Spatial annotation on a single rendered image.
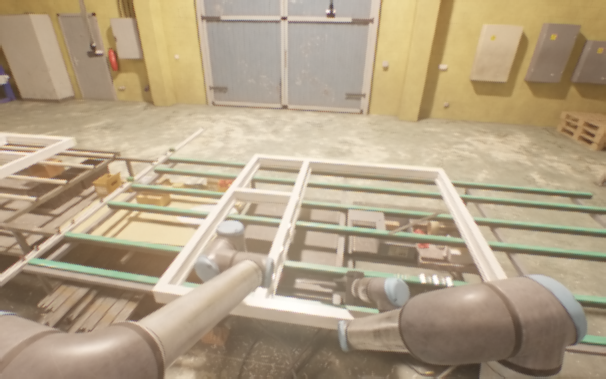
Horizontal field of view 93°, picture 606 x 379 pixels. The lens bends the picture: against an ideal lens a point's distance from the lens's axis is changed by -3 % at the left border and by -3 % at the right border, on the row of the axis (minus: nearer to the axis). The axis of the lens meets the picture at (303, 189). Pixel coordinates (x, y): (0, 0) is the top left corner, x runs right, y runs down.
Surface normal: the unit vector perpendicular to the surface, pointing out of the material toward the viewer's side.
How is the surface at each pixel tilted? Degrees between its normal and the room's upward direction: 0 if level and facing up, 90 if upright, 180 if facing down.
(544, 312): 36
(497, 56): 90
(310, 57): 90
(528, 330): 56
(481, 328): 49
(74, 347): 20
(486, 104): 90
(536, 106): 90
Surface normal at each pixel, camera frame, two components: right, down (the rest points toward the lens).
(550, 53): -0.15, 0.48
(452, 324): -0.63, -0.35
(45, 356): 0.26, -0.86
